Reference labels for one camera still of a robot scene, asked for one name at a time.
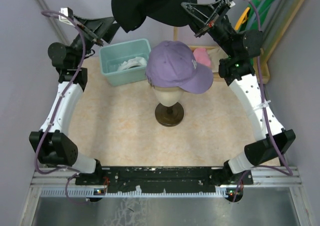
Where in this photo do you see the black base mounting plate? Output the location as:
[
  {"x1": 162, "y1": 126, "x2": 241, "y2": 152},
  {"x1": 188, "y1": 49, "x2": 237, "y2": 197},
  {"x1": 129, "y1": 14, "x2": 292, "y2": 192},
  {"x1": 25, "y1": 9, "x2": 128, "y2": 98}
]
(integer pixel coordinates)
[{"x1": 75, "y1": 166, "x2": 253, "y2": 194}]

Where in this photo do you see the green tank top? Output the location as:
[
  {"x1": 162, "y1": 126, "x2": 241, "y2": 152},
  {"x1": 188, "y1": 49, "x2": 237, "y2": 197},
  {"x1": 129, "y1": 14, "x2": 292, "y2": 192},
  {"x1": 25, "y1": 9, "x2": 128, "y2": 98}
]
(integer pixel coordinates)
[{"x1": 244, "y1": 0, "x2": 275, "y2": 30}]

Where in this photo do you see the black cap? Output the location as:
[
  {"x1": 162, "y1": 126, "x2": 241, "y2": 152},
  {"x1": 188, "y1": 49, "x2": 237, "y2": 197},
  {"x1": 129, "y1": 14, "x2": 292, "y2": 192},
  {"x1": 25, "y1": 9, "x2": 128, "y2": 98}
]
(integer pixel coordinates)
[{"x1": 111, "y1": 0, "x2": 198, "y2": 33}]

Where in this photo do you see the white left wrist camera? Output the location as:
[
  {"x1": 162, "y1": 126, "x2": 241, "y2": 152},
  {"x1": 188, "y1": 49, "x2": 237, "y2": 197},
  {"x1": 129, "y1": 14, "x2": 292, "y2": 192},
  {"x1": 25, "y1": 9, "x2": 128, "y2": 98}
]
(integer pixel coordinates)
[{"x1": 58, "y1": 7, "x2": 73, "y2": 25}]

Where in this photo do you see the grey plastic hanger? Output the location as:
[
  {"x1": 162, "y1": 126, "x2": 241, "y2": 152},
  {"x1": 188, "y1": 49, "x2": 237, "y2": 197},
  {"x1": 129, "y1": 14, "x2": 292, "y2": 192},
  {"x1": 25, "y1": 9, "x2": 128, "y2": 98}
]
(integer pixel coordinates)
[{"x1": 244, "y1": 0, "x2": 275, "y2": 30}]

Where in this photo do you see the teal plastic bin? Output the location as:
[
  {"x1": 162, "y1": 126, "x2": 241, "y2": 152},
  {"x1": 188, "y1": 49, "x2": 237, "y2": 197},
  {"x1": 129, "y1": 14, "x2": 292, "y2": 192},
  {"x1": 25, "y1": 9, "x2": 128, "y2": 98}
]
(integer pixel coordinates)
[{"x1": 99, "y1": 38, "x2": 151, "y2": 86}]

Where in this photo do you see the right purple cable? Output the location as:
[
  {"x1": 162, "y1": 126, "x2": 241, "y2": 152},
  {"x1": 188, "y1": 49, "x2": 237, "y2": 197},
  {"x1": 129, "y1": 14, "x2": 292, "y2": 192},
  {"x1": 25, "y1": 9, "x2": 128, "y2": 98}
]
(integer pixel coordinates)
[{"x1": 229, "y1": 0, "x2": 293, "y2": 203}]

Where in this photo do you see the white cap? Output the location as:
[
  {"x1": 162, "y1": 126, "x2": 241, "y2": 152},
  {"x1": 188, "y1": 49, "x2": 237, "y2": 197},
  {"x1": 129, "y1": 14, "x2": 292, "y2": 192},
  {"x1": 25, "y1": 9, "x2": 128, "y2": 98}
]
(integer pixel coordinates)
[{"x1": 117, "y1": 56, "x2": 147, "y2": 71}]

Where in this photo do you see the beige mannequin head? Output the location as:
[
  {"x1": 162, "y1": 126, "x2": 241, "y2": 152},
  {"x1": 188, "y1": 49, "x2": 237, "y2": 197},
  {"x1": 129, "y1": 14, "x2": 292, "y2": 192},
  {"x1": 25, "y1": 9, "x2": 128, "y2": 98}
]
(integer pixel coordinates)
[{"x1": 153, "y1": 86, "x2": 185, "y2": 107}]

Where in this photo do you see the pink cloth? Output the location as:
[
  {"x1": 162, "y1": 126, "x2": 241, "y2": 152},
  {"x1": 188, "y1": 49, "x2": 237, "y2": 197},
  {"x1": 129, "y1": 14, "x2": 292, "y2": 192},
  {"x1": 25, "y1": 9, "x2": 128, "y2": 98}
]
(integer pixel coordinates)
[{"x1": 193, "y1": 47, "x2": 211, "y2": 68}]

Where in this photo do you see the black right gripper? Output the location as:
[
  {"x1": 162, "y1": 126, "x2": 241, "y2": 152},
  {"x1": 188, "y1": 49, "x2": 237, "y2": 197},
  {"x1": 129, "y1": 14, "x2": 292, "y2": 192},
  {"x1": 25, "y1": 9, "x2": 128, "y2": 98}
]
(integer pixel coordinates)
[{"x1": 177, "y1": 0, "x2": 236, "y2": 58}]

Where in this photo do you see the wooden clothes rack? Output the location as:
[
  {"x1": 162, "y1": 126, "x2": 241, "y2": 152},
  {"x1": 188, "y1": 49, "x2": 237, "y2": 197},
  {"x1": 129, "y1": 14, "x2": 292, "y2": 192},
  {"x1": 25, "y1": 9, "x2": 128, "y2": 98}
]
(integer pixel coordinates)
[{"x1": 172, "y1": 0, "x2": 315, "y2": 84}]

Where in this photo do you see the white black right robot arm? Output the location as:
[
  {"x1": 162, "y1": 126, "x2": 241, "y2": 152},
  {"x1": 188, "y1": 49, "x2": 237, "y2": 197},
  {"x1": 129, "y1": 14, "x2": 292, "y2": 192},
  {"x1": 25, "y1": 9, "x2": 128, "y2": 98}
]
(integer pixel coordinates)
[{"x1": 181, "y1": 0, "x2": 296, "y2": 184}]

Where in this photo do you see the cream cloth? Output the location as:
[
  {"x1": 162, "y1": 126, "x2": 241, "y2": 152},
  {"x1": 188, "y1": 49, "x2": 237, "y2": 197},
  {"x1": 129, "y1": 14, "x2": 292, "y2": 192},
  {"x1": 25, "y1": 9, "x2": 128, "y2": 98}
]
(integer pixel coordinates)
[{"x1": 207, "y1": 47, "x2": 228, "y2": 72}]

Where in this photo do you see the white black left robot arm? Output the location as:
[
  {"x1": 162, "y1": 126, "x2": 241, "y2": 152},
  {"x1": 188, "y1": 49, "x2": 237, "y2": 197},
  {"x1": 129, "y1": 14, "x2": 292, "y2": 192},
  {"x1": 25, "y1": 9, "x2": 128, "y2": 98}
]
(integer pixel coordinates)
[{"x1": 29, "y1": 15, "x2": 120, "y2": 185}]

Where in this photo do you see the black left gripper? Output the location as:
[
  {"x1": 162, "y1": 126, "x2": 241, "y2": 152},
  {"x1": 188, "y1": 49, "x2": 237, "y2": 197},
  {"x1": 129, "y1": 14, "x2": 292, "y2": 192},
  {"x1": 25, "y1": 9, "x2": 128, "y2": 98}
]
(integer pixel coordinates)
[{"x1": 70, "y1": 14, "x2": 121, "y2": 67}]

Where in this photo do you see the purple cap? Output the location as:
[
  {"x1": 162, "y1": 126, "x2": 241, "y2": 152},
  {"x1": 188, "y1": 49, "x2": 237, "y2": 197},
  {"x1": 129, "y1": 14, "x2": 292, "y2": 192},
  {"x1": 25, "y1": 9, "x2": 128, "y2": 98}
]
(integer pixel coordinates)
[{"x1": 145, "y1": 40, "x2": 214, "y2": 94}]

